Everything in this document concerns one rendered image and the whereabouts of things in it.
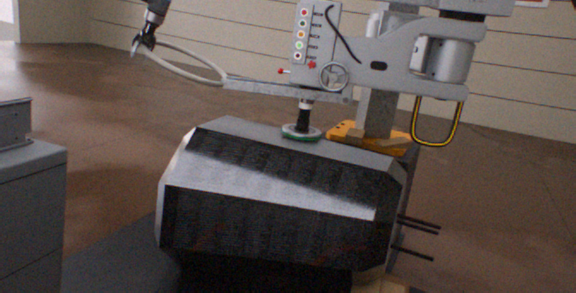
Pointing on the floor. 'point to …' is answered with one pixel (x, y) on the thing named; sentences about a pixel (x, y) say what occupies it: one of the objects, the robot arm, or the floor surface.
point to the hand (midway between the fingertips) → (138, 56)
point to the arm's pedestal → (33, 218)
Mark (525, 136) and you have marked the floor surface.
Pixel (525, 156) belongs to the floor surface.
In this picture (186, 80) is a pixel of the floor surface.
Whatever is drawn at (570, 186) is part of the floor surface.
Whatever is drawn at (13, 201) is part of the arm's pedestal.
